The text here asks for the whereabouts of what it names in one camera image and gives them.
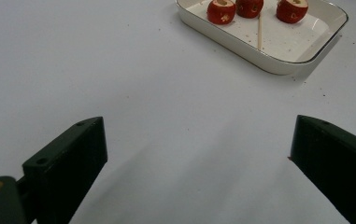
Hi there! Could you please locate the white rectangular tray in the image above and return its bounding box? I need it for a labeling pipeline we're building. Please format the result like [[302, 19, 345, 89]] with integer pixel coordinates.
[[175, 0, 349, 76]]

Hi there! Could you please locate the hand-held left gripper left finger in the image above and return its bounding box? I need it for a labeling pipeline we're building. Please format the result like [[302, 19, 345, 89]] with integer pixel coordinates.
[[21, 116, 108, 224]]

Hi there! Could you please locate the thin wooden skewer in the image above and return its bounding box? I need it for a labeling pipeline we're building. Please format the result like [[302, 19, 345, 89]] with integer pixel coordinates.
[[256, 13, 263, 51]]

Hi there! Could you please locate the red hawthorn fruit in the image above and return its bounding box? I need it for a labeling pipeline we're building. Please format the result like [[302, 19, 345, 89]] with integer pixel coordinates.
[[206, 0, 237, 26], [275, 0, 310, 25], [235, 0, 264, 20]]

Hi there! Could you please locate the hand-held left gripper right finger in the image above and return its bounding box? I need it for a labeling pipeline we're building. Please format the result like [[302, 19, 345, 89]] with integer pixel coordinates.
[[290, 114, 356, 224]]

